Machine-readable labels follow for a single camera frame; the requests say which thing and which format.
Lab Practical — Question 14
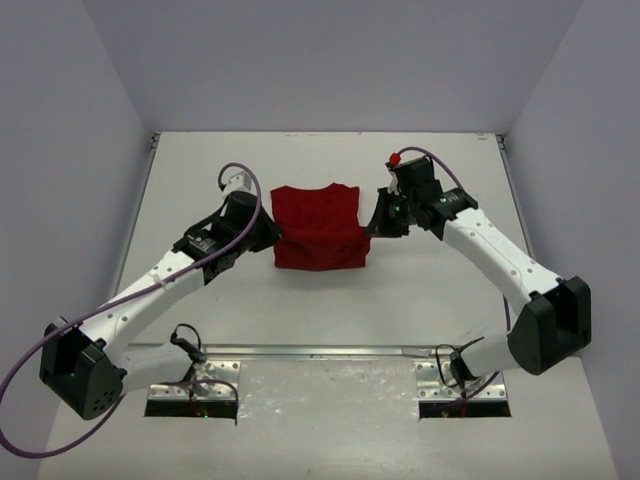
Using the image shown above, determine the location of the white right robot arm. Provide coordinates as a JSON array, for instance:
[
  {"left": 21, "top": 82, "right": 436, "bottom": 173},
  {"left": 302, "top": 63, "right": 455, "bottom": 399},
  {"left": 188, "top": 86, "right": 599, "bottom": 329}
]
[{"left": 365, "top": 150, "right": 592, "bottom": 389}]

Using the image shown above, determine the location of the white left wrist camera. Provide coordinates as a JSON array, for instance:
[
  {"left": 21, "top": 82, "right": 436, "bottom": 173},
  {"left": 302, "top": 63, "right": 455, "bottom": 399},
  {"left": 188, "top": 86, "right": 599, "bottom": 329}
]
[{"left": 221, "top": 171, "right": 252, "bottom": 198}]

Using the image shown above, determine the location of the metal base plate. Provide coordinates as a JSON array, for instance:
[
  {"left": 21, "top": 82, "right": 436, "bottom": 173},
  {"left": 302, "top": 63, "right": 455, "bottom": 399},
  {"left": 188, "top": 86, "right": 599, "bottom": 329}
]
[
  {"left": 414, "top": 358, "right": 508, "bottom": 403},
  {"left": 147, "top": 358, "right": 242, "bottom": 402}
]

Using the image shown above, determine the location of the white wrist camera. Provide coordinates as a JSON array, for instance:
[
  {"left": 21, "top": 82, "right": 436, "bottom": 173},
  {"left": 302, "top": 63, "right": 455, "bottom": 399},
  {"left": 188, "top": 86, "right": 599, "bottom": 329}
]
[
  {"left": 221, "top": 171, "right": 252, "bottom": 198},
  {"left": 386, "top": 152, "right": 401, "bottom": 195}
]

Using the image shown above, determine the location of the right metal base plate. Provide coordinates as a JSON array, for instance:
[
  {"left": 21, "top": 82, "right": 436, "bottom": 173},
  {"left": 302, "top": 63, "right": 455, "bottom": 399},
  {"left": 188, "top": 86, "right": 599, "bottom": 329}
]
[{"left": 414, "top": 358, "right": 508, "bottom": 403}]

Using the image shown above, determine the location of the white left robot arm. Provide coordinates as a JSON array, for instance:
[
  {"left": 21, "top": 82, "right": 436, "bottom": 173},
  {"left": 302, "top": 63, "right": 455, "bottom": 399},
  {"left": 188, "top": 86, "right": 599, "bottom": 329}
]
[{"left": 39, "top": 191, "right": 282, "bottom": 420}]

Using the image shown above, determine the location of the red t shirt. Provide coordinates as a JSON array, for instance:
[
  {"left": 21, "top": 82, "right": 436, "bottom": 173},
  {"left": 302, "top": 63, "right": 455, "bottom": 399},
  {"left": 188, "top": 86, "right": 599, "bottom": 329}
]
[{"left": 270, "top": 183, "right": 370, "bottom": 271}]

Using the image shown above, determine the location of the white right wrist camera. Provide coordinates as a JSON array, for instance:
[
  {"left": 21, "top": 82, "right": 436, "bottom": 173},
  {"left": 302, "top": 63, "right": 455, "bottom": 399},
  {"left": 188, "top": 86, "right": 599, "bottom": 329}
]
[{"left": 386, "top": 152, "right": 401, "bottom": 195}]

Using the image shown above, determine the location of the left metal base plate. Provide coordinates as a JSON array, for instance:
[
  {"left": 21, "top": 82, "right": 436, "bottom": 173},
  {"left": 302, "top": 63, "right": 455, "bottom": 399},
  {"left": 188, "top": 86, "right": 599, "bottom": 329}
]
[{"left": 147, "top": 358, "right": 242, "bottom": 402}]

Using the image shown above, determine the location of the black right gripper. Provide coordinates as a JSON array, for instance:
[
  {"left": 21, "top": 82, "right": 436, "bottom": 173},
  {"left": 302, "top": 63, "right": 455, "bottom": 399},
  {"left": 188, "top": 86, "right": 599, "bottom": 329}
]
[{"left": 365, "top": 187, "right": 418, "bottom": 239}]

